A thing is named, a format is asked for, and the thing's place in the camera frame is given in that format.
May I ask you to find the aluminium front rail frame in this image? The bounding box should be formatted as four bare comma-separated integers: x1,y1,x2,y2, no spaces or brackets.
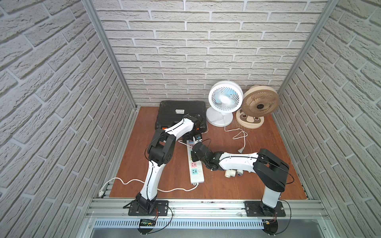
77,198,339,238

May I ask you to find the white fan cable with plug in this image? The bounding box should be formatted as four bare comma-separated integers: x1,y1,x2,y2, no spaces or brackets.
223,118,249,154

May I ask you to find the white power strip cable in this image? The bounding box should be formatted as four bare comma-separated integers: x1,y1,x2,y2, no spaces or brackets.
99,177,199,197

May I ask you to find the black plastic tool case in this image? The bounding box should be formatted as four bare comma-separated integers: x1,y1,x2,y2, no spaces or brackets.
155,100,206,130

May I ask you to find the beige bear desk fan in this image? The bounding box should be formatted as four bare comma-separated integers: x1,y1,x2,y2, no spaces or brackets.
236,85,280,129

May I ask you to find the white vented cable duct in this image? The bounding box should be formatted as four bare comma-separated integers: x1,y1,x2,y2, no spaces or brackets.
93,218,264,230

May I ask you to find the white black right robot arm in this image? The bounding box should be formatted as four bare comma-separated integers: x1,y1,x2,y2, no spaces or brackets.
191,142,289,208

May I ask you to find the white power strip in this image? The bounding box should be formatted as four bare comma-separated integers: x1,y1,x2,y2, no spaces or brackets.
187,140,204,185

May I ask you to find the aluminium corner post right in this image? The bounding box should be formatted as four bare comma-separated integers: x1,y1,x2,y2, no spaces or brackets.
277,0,339,96

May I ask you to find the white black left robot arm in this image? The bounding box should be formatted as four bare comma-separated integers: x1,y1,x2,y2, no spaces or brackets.
136,114,204,213

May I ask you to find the white cylindrical adapter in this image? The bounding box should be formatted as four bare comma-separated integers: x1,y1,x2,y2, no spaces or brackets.
225,170,244,178

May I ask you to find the white desk fan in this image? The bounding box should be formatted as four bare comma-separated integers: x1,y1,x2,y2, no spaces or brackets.
206,80,244,127

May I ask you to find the aluminium corner post left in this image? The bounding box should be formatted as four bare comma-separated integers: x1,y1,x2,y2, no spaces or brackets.
82,0,138,110

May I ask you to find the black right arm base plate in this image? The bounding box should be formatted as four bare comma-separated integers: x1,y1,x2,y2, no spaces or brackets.
244,201,286,217

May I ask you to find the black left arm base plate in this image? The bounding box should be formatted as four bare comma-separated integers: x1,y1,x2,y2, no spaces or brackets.
124,200,169,217

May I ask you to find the aluminium corner post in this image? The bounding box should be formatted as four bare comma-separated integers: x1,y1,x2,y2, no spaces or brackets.
277,0,339,96
82,0,138,110

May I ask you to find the white label sticker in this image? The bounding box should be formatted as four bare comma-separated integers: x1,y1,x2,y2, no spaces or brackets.
175,109,185,114

